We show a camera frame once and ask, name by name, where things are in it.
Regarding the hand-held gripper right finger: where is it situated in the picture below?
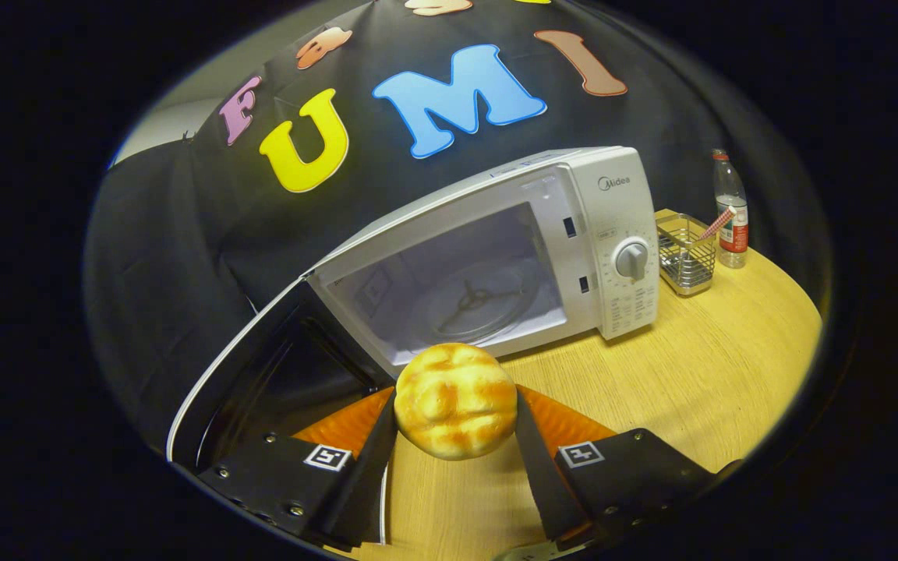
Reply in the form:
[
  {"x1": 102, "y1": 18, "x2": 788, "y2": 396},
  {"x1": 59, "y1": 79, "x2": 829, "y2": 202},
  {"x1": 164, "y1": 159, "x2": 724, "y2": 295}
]
[{"x1": 513, "y1": 383, "x2": 742, "y2": 546}]

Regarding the red striped straw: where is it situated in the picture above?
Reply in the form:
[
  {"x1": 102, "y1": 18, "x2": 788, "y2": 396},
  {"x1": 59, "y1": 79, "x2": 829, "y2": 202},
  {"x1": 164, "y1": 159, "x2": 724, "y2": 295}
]
[{"x1": 698, "y1": 206, "x2": 737, "y2": 242}]

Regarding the golden bread bun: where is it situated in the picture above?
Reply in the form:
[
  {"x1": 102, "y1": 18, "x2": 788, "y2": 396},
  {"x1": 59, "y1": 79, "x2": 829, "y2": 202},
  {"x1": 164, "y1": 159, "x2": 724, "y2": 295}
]
[{"x1": 393, "y1": 343, "x2": 518, "y2": 460}]

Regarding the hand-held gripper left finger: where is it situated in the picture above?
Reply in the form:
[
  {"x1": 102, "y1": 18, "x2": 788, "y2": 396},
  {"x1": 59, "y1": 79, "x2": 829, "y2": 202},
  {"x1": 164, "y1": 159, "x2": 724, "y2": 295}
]
[{"x1": 196, "y1": 386, "x2": 399, "y2": 550}]

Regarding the white microwave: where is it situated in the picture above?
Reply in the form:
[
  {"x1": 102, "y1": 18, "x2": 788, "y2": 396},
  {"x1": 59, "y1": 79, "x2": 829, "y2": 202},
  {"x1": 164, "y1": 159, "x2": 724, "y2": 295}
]
[{"x1": 166, "y1": 146, "x2": 660, "y2": 546}]

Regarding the metal wire basket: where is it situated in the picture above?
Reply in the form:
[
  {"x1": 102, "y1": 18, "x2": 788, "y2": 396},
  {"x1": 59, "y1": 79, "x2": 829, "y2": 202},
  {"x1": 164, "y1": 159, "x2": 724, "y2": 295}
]
[{"x1": 656, "y1": 212, "x2": 719, "y2": 297}]

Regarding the clear plastic water bottle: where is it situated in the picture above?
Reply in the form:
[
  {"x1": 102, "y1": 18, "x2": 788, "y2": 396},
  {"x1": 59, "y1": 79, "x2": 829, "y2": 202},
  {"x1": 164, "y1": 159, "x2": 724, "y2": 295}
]
[{"x1": 712, "y1": 150, "x2": 750, "y2": 270}]

